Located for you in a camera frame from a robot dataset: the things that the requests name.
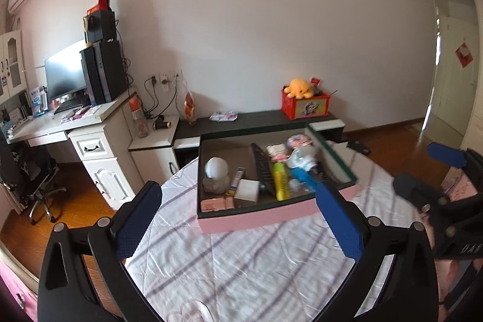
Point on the black computer tower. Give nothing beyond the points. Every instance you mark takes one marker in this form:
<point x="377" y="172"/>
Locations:
<point x="103" y="72"/>

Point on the black computer monitor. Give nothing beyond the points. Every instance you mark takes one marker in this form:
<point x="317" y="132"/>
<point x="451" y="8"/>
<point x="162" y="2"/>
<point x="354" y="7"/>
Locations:
<point x="64" y="71"/>

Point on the black keyboard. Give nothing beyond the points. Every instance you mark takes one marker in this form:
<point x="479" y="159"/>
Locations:
<point x="73" y="103"/>

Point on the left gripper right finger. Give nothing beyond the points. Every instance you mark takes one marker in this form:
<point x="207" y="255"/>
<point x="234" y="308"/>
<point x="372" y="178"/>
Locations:
<point x="410" y="289"/>

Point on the white door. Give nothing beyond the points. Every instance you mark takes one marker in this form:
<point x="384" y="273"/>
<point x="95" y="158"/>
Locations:
<point x="454" y="87"/>

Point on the white desk with drawers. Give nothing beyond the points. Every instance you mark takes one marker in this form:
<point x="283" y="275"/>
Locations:
<point x="101" y="139"/>

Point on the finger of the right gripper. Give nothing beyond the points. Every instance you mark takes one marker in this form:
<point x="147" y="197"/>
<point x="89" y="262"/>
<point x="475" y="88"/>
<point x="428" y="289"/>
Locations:
<point x="421" y="195"/>
<point x="447" y="155"/>

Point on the red toy box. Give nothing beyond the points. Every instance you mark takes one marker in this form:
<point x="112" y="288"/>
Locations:
<point x="316" y="106"/>

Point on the yellow tube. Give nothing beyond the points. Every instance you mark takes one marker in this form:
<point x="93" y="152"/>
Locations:
<point x="281" y="182"/>

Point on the white bedside cabinet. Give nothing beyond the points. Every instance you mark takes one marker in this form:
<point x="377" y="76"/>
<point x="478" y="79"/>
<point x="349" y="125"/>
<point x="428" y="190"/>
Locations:
<point x="154" y="154"/>

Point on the blue tube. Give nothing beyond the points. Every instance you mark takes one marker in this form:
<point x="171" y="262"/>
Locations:
<point x="310" y="182"/>

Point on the orange-lid glass bottle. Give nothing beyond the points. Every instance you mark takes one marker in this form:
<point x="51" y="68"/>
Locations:
<point x="138" y="116"/>

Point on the person's right hand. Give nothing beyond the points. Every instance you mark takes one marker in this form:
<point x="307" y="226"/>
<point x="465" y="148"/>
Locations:
<point x="458" y="268"/>

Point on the white round robot figure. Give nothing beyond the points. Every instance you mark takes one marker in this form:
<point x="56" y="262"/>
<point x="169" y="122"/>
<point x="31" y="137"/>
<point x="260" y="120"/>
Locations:
<point x="216" y="179"/>

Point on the black cylinder speaker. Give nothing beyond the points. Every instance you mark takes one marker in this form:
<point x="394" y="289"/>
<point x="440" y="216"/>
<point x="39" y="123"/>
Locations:
<point x="160" y="124"/>

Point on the pink rose-gold small box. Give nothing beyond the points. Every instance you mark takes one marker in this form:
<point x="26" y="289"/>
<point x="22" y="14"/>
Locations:
<point x="217" y="204"/>

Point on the white wall socket strip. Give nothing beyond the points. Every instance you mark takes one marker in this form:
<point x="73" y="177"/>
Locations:
<point x="166" y="82"/>

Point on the yellow octopus plush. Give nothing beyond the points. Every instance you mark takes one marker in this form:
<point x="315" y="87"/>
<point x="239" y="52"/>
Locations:
<point x="299" y="89"/>

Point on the black low tv bench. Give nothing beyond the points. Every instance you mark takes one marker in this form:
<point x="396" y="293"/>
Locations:
<point x="187" y="138"/>

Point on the pink green storage box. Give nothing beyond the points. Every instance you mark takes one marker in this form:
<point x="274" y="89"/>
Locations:
<point x="235" y="148"/>

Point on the pink brick block model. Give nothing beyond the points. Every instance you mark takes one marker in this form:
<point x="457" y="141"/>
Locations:
<point x="297" y="141"/>

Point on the clear small bottle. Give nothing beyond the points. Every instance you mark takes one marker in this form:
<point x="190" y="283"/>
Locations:
<point x="297" y="188"/>

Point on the pink white block toy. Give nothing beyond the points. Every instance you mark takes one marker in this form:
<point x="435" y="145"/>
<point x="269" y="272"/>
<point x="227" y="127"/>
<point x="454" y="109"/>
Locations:
<point x="277" y="153"/>

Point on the black tv remote control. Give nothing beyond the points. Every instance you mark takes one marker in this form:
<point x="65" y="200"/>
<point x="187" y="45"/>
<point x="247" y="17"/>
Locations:
<point x="263" y="170"/>

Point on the crumpled printed packet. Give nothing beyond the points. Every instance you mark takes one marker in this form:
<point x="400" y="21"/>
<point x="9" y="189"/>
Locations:
<point x="224" y="116"/>

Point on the red door decoration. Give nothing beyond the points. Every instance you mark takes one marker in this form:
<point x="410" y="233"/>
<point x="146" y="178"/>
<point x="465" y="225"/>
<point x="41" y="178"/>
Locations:
<point x="464" y="55"/>

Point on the black speaker box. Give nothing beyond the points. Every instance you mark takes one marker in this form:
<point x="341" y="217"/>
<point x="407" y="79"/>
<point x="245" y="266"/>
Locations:
<point x="99" y="26"/>

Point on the white glass-door cabinet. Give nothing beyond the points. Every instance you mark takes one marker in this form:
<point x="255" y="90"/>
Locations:
<point x="13" y="80"/>

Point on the orange snack bag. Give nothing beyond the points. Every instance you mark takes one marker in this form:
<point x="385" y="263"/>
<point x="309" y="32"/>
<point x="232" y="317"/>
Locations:
<point x="190" y="109"/>

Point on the white striped tablecloth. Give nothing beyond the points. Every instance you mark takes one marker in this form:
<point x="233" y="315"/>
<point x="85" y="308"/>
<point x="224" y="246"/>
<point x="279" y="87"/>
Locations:
<point x="282" y="272"/>

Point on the black office chair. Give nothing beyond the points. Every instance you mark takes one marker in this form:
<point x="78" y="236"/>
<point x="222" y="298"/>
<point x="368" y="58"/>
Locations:
<point x="29" y="176"/>

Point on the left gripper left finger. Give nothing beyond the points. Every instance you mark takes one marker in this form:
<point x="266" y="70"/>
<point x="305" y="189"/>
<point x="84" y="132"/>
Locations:
<point x="66" y="291"/>

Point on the blue card box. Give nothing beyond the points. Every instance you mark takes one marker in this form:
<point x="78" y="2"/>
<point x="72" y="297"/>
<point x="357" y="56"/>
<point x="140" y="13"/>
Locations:
<point x="232" y="190"/>

